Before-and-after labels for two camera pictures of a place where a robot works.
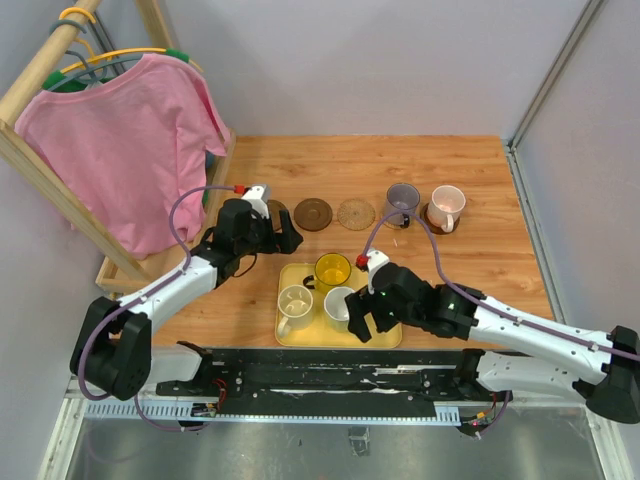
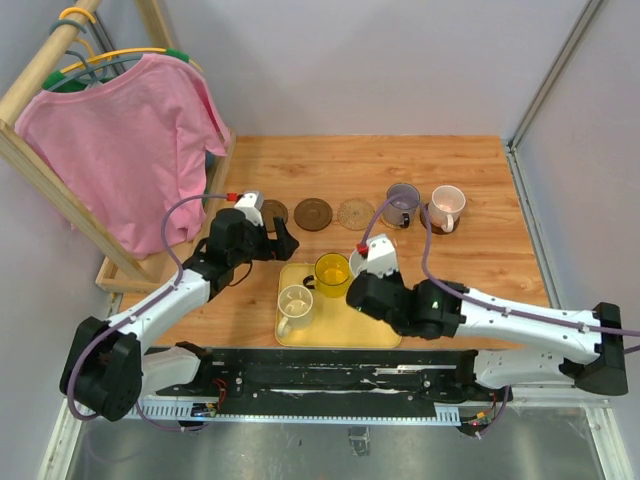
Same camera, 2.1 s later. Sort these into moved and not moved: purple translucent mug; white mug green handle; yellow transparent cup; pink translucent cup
Moved: white mug green handle
Not moved: purple translucent mug; yellow transparent cup; pink translucent cup
